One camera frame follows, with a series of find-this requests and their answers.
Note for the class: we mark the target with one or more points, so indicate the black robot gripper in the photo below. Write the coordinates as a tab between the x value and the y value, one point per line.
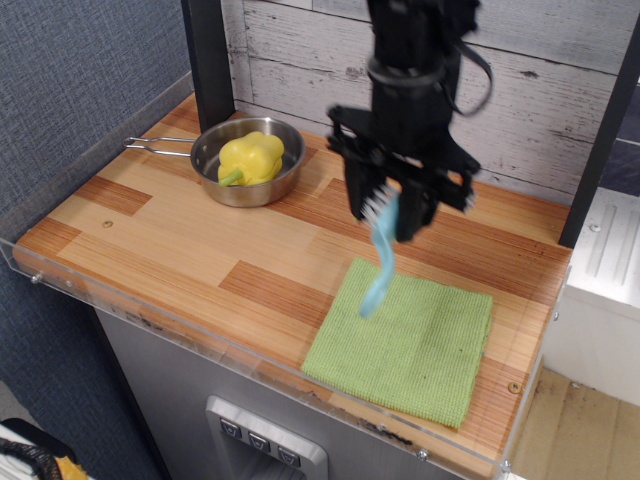
405	136

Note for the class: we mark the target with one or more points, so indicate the light blue dish brush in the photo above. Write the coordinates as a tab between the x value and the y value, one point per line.
381	213

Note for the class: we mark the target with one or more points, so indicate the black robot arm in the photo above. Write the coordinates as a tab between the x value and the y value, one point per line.
419	39

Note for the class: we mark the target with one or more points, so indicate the yellow toy bell pepper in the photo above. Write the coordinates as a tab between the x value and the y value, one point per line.
253	159

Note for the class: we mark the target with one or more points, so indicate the green woven cloth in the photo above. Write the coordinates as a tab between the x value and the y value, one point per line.
419	353

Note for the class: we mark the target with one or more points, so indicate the small steel pan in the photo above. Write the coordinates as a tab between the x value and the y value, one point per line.
204	158

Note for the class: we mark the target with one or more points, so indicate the white side cabinet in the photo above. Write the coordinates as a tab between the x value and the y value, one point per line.
593	336

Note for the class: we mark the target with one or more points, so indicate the grey toy fridge cabinet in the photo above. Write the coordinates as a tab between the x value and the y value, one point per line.
172	375

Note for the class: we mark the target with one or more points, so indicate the silver dispenser button panel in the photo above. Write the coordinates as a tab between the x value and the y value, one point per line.
252	447

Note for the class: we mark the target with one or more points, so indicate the clear acrylic table guard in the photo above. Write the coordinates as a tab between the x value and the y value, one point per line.
55	132

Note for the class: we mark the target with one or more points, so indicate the yellow black object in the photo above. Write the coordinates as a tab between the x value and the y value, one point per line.
27	452

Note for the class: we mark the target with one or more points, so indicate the black right frame post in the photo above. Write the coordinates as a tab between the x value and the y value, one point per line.
612	120

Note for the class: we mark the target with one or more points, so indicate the black frame post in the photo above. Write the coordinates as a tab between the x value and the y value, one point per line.
209	60
612	120

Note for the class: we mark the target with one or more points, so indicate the black left frame post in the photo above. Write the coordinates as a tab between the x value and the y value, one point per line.
209	60

